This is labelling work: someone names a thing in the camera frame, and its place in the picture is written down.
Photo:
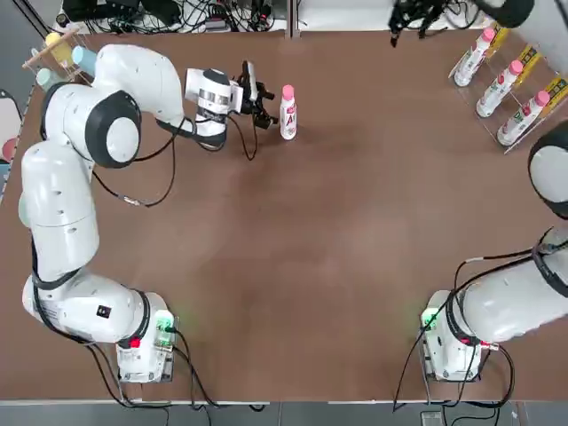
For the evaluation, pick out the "light blue cup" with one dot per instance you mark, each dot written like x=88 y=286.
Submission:
x=85 y=60

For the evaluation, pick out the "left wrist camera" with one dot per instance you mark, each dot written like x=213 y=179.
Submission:
x=249 y=82

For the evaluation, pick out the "pink bottle cap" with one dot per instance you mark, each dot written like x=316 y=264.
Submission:
x=288 y=92

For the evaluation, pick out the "capped white drink bottle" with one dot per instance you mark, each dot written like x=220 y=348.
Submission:
x=497 y=91
x=519 y=122
x=472 y=60

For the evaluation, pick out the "pale green cup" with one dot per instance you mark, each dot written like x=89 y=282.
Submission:
x=46 y=79

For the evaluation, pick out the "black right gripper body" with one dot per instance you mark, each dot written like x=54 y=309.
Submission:
x=419 y=6

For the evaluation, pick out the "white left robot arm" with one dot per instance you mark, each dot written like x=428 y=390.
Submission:
x=62 y=213

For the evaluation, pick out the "clear acrylic shelf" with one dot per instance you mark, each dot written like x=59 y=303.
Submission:
x=488 y=120

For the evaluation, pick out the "yellow cup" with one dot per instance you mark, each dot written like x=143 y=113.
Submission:
x=60 y=48

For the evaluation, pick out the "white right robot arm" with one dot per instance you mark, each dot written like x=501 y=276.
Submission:
x=501 y=302

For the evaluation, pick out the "aluminium frame post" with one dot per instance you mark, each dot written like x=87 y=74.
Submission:
x=293 y=20

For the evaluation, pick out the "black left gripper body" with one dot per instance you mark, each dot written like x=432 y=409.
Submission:
x=252 y=101

